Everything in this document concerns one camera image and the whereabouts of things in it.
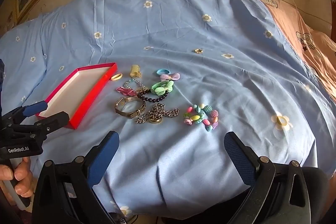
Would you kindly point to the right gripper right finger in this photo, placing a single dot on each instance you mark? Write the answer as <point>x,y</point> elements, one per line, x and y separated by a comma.
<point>243,157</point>

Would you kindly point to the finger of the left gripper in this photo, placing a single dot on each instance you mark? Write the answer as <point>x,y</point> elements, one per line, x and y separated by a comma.
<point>52,123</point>
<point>36,107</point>

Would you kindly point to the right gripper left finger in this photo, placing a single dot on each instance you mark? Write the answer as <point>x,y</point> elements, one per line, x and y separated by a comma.
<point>99,157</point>

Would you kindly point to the gold bangle watch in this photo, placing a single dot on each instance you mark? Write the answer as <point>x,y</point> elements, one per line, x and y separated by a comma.
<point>130,107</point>

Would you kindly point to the pink hair clip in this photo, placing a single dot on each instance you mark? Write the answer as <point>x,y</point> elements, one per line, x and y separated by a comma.
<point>128,92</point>

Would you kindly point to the yellow hair claw clip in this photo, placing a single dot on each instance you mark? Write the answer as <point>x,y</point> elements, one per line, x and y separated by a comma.
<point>135,71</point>

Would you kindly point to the person's left hand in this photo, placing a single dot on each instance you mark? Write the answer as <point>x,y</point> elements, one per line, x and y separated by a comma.
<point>22,174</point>

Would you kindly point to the red shallow box tray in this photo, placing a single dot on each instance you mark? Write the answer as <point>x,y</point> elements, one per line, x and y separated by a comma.
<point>77,92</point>

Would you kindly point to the light blue floral quilt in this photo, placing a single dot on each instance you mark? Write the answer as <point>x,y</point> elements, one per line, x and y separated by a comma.
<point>231,55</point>

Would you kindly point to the pink cartoon bedsheet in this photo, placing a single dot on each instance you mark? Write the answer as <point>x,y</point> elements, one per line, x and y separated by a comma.
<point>315,48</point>

